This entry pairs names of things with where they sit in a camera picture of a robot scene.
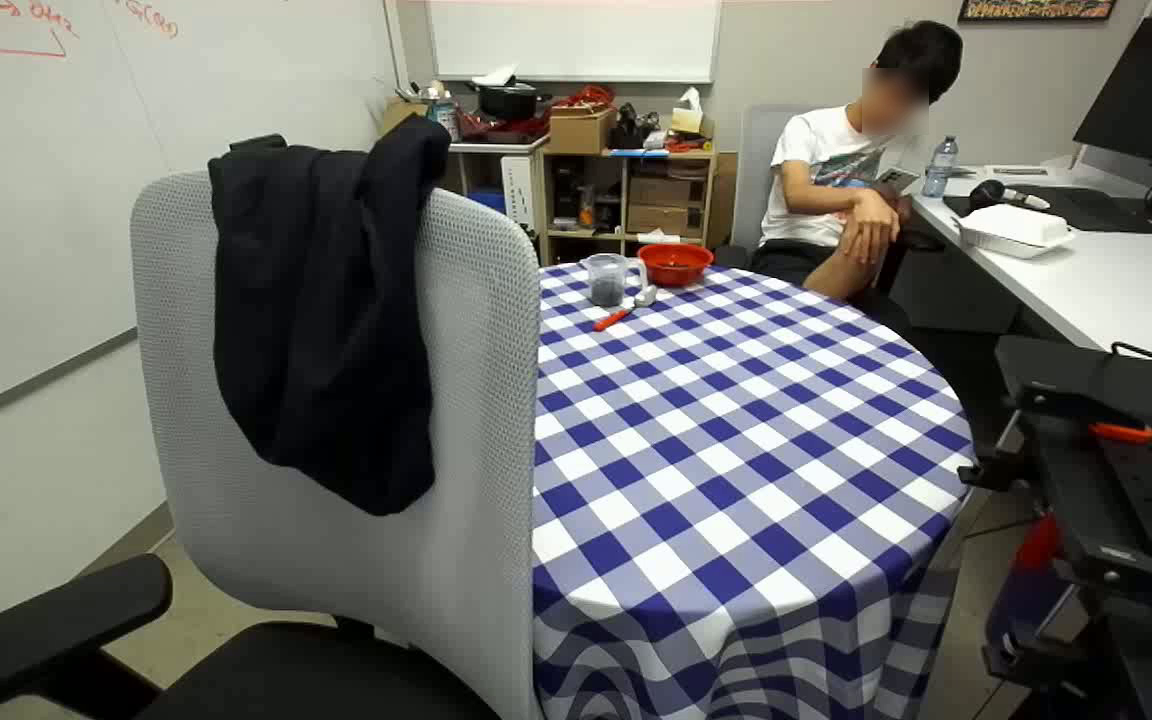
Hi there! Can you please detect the red bowl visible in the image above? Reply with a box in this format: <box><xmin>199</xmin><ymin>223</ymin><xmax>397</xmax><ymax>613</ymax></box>
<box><xmin>630</xmin><ymin>236</ymin><xmax>719</xmax><ymax>291</ymax></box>

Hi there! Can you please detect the black keyboard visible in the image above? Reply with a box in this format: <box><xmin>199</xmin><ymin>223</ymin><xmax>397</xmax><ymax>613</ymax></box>
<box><xmin>945</xmin><ymin>182</ymin><xmax>1152</xmax><ymax>236</ymax></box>

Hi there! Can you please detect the dark framed picture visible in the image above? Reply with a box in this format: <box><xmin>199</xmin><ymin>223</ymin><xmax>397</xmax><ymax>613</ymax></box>
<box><xmin>955</xmin><ymin>0</ymin><xmax>1119</xmax><ymax>29</ymax></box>

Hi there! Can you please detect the tissue box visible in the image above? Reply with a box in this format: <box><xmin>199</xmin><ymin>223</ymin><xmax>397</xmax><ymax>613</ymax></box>
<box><xmin>667</xmin><ymin>83</ymin><xmax>710</xmax><ymax>141</ymax></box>

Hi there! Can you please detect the black computer monitor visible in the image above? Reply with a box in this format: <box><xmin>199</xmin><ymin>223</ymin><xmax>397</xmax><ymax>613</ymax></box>
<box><xmin>1071</xmin><ymin>13</ymin><xmax>1152</xmax><ymax>269</ymax></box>

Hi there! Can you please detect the black pot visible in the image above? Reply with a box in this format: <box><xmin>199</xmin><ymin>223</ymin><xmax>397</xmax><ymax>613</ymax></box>
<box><xmin>471</xmin><ymin>76</ymin><xmax>542</xmax><ymax>127</ymax></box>

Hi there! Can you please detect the orange handled black clamp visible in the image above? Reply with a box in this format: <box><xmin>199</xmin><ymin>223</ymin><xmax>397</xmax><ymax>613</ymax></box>
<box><xmin>1088</xmin><ymin>414</ymin><xmax>1152</xmax><ymax>452</ymax></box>
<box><xmin>1013</xmin><ymin>514</ymin><xmax>1066</xmax><ymax>579</ymax></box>

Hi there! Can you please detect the red marker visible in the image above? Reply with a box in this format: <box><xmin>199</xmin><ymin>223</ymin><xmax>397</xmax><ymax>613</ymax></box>
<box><xmin>591</xmin><ymin>294</ymin><xmax>644</xmax><ymax>336</ymax></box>

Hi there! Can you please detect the clear water bottle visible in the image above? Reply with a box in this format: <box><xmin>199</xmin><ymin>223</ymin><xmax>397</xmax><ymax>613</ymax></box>
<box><xmin>920</xmin><ymin>130</ymin><xmax>963</xmax><ymax>202</ymax></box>

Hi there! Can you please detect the grey office chair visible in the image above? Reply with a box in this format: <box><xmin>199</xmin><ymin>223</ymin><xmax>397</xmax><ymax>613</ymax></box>
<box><xmin>0</xmin><ymin>166</ymin><xmax>549</xmax><ymax>720</ymax></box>

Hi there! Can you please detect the small cardboard box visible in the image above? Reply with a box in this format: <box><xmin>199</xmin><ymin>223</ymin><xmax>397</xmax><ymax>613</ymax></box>
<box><xmin>549</xmin><ymin>102</ymin><xmax>610</xmax><ymax>156</ymax></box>

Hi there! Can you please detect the wooden shelf unit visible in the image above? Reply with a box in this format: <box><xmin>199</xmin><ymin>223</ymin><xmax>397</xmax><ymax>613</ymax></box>
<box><xmin>448</xmin><ymin>130</ymin><xmax>729</xmax><ymax>265</ymax></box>

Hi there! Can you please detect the white paper stack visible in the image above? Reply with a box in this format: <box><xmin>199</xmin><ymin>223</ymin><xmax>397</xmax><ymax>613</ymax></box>
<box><xmin>955</xmin><ymin>200</ymin><xmax>1080</xmax><ymax>261</ymax></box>

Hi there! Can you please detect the seated person in white shirt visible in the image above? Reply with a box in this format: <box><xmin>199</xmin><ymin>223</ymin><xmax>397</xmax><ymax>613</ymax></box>
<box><xmin>749</xmin><ymin>16</ymin><xmax>969</xmax><ymax>306</ymax></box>

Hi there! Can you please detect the large cardboard box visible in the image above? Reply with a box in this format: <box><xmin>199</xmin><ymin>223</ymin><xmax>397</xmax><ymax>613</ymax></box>
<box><xmin>623</xmin><ymin>170</ymin><xmax>701</xmax><ymax>240</ymax></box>

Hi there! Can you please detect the white desk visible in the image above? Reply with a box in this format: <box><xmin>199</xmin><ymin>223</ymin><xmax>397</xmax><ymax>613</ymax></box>
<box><xmin>907</xmin><ymin>156</ymin><xmax>1152</xmax><ymax>374</ymax></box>

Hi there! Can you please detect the black cloth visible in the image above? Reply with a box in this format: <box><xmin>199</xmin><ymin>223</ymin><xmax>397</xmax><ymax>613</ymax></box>
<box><xmin>209</xmin><ymin>116</ymin><xmax>455</xmax><ymax>519</ymax></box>

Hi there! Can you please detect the white projection board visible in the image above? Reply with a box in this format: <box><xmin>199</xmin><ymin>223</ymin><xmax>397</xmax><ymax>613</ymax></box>
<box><xmin>422</xmin><ymin>0</ymin><xmax>724</xmax><ymax>87</ymax></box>

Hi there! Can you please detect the blue white checkered tablecloth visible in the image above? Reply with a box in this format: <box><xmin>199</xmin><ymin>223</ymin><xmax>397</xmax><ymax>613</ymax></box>
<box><xmin>529</xmin><ymin>257</ymin><xmax>978</xmax><ymax>720</ymax></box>

